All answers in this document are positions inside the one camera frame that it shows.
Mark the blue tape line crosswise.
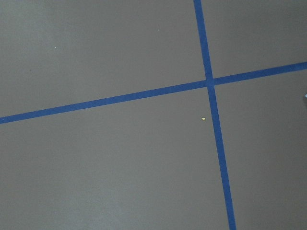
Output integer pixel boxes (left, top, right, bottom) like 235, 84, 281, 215
0, 62, 307, 124

